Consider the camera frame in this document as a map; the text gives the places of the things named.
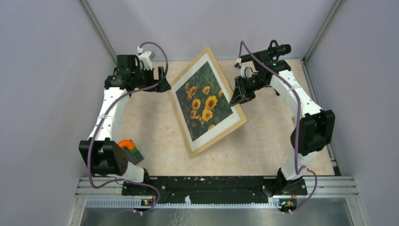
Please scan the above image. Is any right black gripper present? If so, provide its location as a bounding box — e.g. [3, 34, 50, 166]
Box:
[230, 74, 268, 107]

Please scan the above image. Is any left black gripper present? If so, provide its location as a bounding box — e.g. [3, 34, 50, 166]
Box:
[131, 65, 171, 92]

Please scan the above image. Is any wooden picture frame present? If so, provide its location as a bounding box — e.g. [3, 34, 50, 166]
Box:
[169, 46, 248, 159]

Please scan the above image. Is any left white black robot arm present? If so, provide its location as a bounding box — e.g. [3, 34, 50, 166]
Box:
[78, 51, 171, 195]

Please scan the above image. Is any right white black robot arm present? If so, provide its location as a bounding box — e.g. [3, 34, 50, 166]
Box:
[230, 52, 335, 194]

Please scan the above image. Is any black mini tripod stand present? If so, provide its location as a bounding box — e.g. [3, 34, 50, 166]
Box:
[268, 40, 279, 61]

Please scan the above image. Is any black microphone orange tip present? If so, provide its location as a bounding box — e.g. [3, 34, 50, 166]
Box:
[239, 44, 291, 63]

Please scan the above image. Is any orange curved toy block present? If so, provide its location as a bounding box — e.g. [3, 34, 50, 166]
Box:
[118, 139, 136, 151]

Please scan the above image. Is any green lego brick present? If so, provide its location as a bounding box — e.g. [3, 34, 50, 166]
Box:
[130, 147, 140, 155]

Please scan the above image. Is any grey lego baseplate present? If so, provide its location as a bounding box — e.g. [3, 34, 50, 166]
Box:
[123, 148, 144, 165]

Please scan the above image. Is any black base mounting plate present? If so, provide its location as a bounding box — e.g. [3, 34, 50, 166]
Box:
[121, 176, 308, 205]

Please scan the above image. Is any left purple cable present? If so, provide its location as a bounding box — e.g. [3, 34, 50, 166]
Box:
[87, 41, 169, 217]

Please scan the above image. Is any purple cable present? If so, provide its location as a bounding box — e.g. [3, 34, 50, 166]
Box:
[239, 40, 319, 216]
[87, 41, 169, 217]

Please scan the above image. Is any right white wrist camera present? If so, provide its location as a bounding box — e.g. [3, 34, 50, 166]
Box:
[234, 57, 254, 79]

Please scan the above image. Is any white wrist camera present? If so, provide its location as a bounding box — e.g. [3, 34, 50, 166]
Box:
[137, 46, 156, 70]
[234, 57, 254, 79]

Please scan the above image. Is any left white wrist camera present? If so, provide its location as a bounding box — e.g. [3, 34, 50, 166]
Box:
[137, 46, 156, 70]

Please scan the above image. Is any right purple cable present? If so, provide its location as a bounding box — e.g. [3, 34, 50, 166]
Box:
[239, 40, 319, 216]

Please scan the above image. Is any aluminium front rail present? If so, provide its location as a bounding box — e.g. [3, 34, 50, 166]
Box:
[75, 176, 359, 209]

